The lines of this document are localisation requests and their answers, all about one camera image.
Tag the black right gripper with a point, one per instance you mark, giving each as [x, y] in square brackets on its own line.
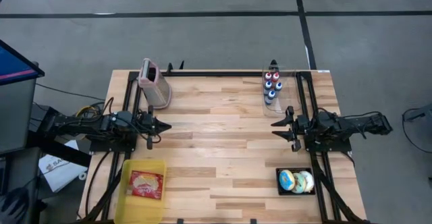
[300, 127]

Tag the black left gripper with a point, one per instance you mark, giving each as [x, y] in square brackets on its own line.
[148, 126]

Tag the blue-capped ink bottle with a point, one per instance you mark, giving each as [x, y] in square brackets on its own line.
[270, 97]
[278, 87]
[267, 86]

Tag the red-capped ink bottle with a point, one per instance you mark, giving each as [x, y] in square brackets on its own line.
[268, 76]
[275, 77]

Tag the blue frosted toy donut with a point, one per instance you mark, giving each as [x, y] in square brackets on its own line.
[286, 180]

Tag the white frosted toy donut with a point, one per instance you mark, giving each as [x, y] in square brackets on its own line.
[309, 181]

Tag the green frosted toy donut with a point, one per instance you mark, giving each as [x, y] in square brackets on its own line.
[299, 184]

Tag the red snack packet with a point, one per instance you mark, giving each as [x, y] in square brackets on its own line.
[145, 185]

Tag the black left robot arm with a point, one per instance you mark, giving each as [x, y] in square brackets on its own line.
[84, 126]

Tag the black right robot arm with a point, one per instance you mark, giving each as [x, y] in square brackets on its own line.
[354, 126]

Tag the clear plastic container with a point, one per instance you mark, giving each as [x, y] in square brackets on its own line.
[291, 99]

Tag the black square tray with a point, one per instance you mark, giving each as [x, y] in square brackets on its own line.
[280, 191]

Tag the yellow plastic bin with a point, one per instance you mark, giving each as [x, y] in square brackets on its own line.
[141, 214]

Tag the white tape roll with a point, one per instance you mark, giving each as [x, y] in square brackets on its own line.
[82, 176]

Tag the white paper sheet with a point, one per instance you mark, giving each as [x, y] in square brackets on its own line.
[60, 173]

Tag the black stand leg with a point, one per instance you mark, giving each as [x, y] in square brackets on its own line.
[422, 112]

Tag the grey desk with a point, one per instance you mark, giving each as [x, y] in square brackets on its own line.
[23, 170]

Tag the computer monitor blue screen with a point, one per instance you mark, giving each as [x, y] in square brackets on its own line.
[17, 109]

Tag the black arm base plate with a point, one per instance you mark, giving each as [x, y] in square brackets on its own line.
[330, 147]
[111, 147]

